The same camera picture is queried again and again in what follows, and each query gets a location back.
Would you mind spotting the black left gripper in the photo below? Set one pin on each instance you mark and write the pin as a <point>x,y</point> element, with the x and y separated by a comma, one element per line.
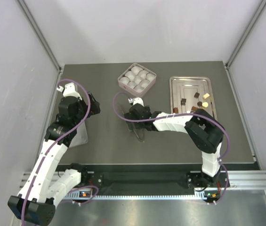
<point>140,112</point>

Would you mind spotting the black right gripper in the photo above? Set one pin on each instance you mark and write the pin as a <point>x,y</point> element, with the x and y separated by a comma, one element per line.
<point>94,106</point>

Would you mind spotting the steel tweezers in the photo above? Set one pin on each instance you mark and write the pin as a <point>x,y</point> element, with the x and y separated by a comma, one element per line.
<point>138,133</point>

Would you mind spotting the dark chocolate piece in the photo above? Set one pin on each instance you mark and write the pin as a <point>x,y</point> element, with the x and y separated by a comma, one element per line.
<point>183,101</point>

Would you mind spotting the white square chocolate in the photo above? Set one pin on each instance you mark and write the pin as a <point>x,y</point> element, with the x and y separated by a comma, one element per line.
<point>205,96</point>

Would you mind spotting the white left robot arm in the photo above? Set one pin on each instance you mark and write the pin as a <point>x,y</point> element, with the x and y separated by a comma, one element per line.
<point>38,199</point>

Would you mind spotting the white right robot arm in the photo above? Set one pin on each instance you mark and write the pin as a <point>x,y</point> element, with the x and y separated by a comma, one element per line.
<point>206,133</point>

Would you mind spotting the pink chocolate tin box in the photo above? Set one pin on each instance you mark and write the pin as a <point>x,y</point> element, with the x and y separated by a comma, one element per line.
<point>137,80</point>

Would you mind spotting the dark square chocolate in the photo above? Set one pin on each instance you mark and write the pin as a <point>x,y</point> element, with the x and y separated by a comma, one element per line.
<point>196,95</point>

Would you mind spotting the white round chocolate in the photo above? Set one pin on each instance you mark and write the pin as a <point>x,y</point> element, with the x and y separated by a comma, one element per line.
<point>205,104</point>

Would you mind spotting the steel tray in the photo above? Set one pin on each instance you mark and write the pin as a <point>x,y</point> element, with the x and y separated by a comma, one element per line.
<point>186,87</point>

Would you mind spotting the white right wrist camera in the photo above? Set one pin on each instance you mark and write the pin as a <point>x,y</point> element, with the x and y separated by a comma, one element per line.
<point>135,100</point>

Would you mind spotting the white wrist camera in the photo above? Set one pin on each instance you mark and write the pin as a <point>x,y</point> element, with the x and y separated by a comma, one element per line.
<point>135,100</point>
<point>69,90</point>

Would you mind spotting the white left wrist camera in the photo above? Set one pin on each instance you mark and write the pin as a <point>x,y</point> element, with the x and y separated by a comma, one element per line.
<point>69,90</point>

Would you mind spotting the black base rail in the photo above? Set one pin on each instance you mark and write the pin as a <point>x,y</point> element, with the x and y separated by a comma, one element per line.
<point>149,181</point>

